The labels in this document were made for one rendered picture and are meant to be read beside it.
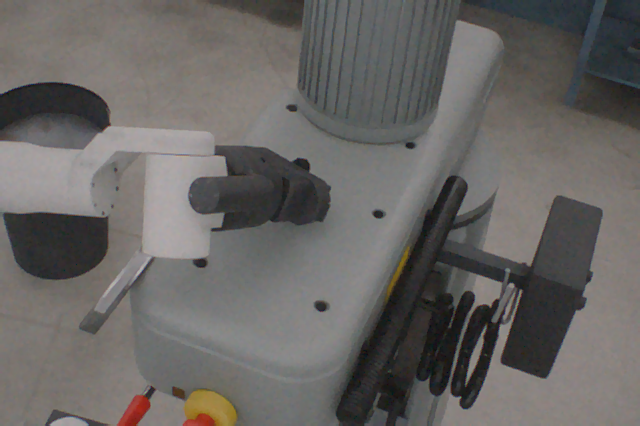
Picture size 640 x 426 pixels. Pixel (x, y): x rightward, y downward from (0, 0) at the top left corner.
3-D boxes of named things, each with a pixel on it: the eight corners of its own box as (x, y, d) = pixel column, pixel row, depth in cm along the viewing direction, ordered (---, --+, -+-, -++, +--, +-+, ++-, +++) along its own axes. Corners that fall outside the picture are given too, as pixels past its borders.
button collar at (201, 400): (229, 444, 103) (230, 414, 99) (182, 425, 104) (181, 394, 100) (237, 431, 104) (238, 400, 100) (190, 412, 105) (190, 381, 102)
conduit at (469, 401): (465, 435, 153) (492, 358, 139) (376, 402, 156) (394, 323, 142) (491, 358, 166) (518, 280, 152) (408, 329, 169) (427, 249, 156)
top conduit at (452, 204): (361, 433, 101) (365, 415, 98) (327, 420, 101) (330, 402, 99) (466, 197, 133) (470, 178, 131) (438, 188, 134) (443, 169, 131)
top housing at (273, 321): (318, 463, 102) (332, 376, 91) (115, 381, 108) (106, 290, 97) (435, 214, 136) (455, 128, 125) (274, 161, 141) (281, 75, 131)
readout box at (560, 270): (553, 384, 141) (592, 293, 127) (497, 365, 143) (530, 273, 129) (575, 299, 156) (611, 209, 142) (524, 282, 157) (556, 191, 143)
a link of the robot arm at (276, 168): (229, 199, 109) (166, 203, 98) (258, 125, 106) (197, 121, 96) (311, 249, 104) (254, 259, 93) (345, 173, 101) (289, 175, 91)
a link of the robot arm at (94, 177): (220, 223, 90) (97, 212, 93) (224, 132, 89) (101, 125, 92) (196, 229, 84) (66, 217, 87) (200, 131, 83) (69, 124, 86)
